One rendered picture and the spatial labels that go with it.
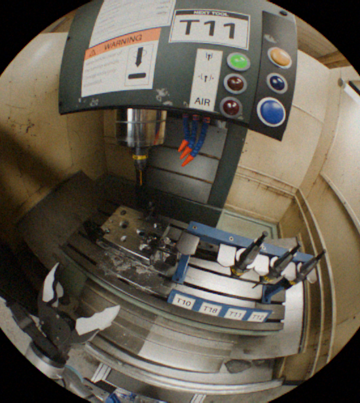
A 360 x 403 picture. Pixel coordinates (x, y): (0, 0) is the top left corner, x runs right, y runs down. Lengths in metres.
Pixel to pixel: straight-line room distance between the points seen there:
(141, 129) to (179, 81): 0.22
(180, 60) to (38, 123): 1.22
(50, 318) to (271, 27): 0.51
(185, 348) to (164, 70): 0.90
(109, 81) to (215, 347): 0.99
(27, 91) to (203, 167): 1.39
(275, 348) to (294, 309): 0.26
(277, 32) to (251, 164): 1.19
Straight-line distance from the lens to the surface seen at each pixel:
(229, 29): 0.23
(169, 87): 0.21
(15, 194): 1.35
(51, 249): 1.25
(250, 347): 0.95
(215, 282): 0.73
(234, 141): 0.89
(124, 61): 0.26
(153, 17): 0.27
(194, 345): 0.83
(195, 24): 0.23
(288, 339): 1.00
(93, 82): 0.30
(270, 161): 1.33
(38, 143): 1.35
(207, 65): 0.20
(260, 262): 0.46
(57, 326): 0.29
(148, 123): 0.40
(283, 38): 0.24
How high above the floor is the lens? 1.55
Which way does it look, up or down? 39 degrees down
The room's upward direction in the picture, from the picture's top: 8 degrees clockwise
